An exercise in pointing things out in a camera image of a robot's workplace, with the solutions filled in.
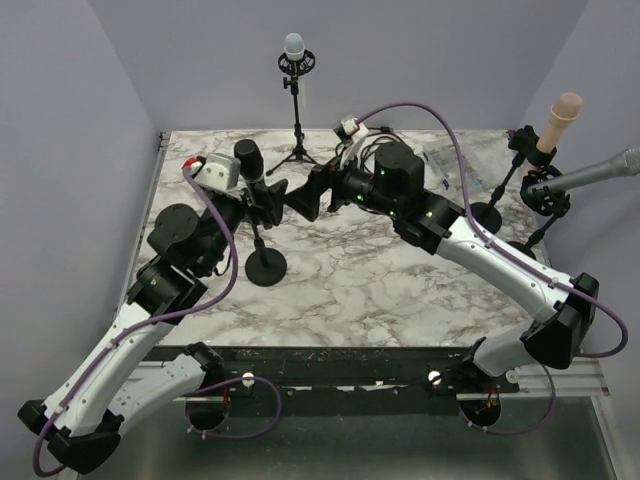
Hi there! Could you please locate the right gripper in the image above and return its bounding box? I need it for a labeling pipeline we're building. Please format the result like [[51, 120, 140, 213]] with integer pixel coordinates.
[[284, 143, 401, 221]]

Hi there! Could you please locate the black microphone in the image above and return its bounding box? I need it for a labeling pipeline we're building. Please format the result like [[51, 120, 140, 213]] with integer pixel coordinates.
[[234, 139, 264, 183]]

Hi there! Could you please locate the black round-base mic stand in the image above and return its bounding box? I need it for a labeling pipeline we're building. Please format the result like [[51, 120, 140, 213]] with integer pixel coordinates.
[[245, 222, 287, 287]]

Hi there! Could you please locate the black tripod mic stand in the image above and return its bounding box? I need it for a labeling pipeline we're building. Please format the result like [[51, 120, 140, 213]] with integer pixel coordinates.
[[265, 47, 319, 176]]

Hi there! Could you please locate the white microphone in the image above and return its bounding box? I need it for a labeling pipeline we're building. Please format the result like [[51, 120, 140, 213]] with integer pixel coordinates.
[[283, 32, 307, 110]]

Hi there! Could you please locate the round-base stand with clip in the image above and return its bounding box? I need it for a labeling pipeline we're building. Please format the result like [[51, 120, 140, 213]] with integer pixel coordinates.
[[471, 125, 557, 234]]

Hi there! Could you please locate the beige microphone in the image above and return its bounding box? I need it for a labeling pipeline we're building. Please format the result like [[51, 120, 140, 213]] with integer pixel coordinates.
[[536, 92, 583, 154]]

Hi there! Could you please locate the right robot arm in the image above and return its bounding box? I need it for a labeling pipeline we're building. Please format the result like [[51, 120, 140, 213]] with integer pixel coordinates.
[[285, 142, 599, 392]]

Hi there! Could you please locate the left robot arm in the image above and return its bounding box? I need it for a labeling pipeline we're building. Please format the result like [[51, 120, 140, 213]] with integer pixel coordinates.
[[18, 185, 255, 478]]

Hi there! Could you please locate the round-base stand with shockmount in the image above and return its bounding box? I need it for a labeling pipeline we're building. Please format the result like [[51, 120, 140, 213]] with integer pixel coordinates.
[[508, 165, 571, 260]]

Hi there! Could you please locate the silver microphone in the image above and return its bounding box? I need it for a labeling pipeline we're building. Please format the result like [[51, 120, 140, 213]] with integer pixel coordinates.
[[526, 148, 639, 195]]

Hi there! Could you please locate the clear plastic organizer box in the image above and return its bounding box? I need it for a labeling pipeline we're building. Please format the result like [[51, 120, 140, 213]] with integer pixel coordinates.
[[422, 140, 489, 193]]

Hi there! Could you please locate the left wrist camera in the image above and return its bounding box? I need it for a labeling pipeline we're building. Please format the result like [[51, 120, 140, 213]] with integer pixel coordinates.
[[183, 153, 241, 198]]

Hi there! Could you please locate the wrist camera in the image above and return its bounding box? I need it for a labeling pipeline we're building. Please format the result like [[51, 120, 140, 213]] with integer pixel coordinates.
[[334, 116, 369, 170], [183, 153, 241, 198]]

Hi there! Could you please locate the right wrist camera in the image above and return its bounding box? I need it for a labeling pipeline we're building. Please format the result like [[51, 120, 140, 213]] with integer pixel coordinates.
[[334, 116, 369, 170]]

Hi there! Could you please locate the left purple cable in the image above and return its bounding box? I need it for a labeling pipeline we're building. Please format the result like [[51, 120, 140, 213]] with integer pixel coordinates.
[[30, 169, 284, 476]]

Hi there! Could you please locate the black coiled cable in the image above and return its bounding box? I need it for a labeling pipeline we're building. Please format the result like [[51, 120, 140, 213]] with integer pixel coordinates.
[[334, 126, 425, 176]]

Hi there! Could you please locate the black mounting rail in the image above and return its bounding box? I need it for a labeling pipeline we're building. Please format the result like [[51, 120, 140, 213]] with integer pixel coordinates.
[[143, 344, 547, 424]]

